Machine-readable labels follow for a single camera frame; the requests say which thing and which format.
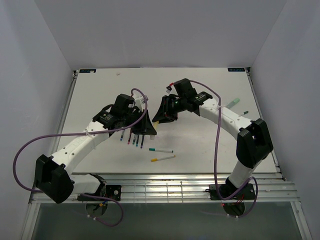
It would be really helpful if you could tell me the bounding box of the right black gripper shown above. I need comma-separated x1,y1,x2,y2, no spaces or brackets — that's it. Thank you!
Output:
152,95,187,124

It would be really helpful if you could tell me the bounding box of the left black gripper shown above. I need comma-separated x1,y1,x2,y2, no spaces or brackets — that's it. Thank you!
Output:
122,109,157,136

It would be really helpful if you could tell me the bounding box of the purple pen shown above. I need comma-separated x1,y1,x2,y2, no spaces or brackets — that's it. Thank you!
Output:
140,135,145,149

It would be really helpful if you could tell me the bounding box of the red pen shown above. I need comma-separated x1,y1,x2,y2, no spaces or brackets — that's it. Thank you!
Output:
127,130,132,145

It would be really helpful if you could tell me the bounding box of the light green marker cap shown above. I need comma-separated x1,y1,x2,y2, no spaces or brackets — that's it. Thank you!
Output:
226,98,240,109

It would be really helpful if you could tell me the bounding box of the dark blue pen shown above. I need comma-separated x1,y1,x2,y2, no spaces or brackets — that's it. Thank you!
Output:
135,135,140,147

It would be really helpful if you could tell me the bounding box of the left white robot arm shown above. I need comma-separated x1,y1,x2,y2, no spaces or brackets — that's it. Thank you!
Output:
34,106,157,204

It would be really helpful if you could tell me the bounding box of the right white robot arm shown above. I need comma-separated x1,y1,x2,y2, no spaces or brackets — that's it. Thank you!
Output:
152,91,274,200

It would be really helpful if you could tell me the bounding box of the green capped white marker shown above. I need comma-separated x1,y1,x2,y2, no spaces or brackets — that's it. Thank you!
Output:
148,147,174,153

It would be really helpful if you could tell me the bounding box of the yellow capped white marker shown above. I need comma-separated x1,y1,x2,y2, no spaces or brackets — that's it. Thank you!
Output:
150,155,176,163

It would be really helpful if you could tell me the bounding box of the right blue corner label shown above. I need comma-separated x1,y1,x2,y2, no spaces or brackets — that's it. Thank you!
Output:
227,67,246,72

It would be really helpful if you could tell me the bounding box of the blue corner label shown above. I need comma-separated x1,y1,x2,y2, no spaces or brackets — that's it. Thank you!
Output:
79,69,97,74
227,67,246,72

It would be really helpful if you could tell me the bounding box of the left blue corner label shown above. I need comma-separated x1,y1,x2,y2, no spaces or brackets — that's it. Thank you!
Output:
79,69,97,74

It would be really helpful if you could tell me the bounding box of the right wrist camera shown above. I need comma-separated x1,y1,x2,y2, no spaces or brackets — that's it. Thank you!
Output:
166,78,197,99

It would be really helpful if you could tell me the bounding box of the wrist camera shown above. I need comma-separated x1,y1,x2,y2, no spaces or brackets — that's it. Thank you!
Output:
111,94,149,114
166,78,197,99

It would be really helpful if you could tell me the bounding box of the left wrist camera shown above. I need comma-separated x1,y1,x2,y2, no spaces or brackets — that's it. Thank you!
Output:
111,94,149,114

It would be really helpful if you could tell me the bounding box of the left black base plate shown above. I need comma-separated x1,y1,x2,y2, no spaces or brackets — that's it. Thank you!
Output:
77,184,122,201

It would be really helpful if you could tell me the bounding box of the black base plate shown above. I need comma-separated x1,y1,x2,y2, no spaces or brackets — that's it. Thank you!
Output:
77,184,122,201
205,183,256,200

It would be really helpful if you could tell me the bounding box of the aluminium frame rail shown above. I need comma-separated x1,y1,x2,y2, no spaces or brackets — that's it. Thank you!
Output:
103,173,300,204

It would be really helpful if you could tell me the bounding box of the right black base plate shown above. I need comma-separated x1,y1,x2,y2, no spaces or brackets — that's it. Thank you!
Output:
205,183,256,200

